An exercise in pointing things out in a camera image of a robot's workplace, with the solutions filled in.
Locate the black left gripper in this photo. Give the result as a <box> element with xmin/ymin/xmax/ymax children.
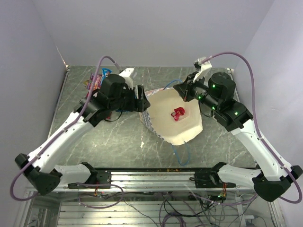
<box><xmin>108</xmin><ymin>83</ymin><xmax>150</xmax><ymax>112</ymax></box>

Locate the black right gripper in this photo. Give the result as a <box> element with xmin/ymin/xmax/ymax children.
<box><xmin>174</xmin><ymin>71</ymin><xmax>220</xmax><ymax>111</ymax></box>

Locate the pink small candy packet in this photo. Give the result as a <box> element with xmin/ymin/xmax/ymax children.
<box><xmin>171</xmin><ymin>107</ymin><xmax>185</xmax><ymax>122</ymax></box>

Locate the blue M&M candy packet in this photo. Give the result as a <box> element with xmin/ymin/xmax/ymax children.
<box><xmin>102</xmin><ymin>68</ymin><xmax>112</xmax><ymax>78</ymax></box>

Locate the purple FOXS candy bag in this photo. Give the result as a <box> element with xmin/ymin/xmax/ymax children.
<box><xmin>84</xmin><ymin>73</ymin><xmax>103</xmax><ymax>90</ymax></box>

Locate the blue checkered paper bag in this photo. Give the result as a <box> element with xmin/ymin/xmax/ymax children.
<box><xmin>139</xmin><ymin>79</ymin><xmax>204</xmax><ymax>166</ymax></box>

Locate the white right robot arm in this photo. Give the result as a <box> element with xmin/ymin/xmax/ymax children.
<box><xmin>173</xmin><ymin>72</ymin><xmax>303</xmax><ymax>202</ymax></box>

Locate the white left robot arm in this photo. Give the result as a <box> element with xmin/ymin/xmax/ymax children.
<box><xmin>15</xmin><ymin>74</ymin><xmax>151</xmax><ymax>195</ymax></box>

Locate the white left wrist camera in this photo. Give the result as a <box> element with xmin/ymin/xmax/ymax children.
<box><xmin>119</xmin><ymin>68</ymin><xmax>134</xmax><ymax>89</ymax></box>

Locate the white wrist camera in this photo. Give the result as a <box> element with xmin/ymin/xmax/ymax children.
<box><xmin>193</xmin><ymin>57</ymin><xmax>212</xmax><ymax>82</ymax></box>
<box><xmin>119</xmin><ymin>68</ymin><xmax>134</xmax><ymax>89</ymax></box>

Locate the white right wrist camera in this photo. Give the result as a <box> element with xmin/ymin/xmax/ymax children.
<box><xmin>193</xmin><ymin>57</ymin><xmax>212</xmax><ymax>82</ymax></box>

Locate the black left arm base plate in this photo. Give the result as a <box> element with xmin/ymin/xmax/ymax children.
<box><xmin>68</xmin><ymin>170</ymin><xmax>111</xmax><ymax>189</ymax></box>

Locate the aluminium frame rail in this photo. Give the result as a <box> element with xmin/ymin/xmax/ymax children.
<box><xmin>26</xmin><ymin>171</ymin><xmax>275</xmax><ymax>192</ymax></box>

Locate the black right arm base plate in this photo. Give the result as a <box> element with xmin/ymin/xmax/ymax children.
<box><xmin>189</xmin><ymin>168</ymin><xmax>236</xmax><ymax>189</ymax></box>

